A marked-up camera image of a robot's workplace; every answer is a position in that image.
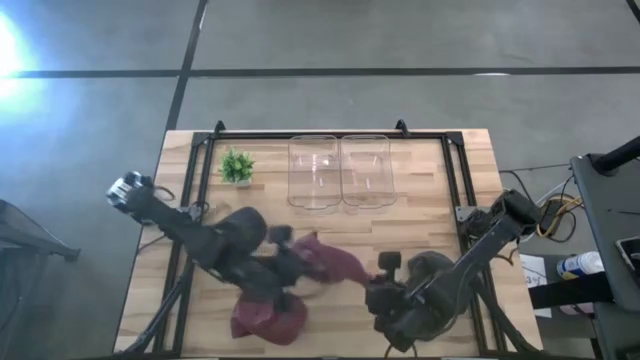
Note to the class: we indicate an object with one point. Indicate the maroon baseball cap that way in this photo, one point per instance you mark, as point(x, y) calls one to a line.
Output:
point(270, 322)
point(335, 265)

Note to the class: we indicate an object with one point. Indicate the clear plastic bin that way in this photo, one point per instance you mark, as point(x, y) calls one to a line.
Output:
point(315, 172)
point(368, 171)

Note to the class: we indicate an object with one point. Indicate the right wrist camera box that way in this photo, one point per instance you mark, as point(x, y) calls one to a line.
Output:
point(389, 261)

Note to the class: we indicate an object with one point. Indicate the black aluminium table frame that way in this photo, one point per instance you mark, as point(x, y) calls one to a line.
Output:
point(325, 134)

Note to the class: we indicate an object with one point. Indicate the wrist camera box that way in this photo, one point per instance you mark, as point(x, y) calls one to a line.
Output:
point(389, 261)
point(280, 234)

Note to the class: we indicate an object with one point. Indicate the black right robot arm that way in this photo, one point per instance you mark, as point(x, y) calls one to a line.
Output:
point(480, 255)

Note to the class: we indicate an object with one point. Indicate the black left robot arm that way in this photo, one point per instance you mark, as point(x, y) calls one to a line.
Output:
point(170, 220)

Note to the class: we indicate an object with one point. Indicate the grey side cart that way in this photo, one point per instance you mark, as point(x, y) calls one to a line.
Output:
point(610, 215)

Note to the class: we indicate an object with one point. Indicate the black pole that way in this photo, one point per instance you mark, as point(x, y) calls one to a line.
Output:
point(617, 156)

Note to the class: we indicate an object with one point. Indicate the dark grey wool cap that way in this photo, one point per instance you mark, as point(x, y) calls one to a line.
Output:
point(430, 264)

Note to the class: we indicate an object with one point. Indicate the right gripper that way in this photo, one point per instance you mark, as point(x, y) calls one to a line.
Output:
point(384, 301)

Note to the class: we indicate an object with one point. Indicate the white paper sheet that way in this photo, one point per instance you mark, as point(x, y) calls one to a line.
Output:
point(535, 280)

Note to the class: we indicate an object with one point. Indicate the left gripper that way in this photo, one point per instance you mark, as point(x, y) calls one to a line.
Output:
point(285, 272)

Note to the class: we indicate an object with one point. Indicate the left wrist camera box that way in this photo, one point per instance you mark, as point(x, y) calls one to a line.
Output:
point(280, 234)

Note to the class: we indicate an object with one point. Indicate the green plant in white pot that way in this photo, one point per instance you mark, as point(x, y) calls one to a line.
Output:
point(237, 167)

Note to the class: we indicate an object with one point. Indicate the white and blue can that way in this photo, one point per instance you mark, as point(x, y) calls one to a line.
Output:
point(580, 265)

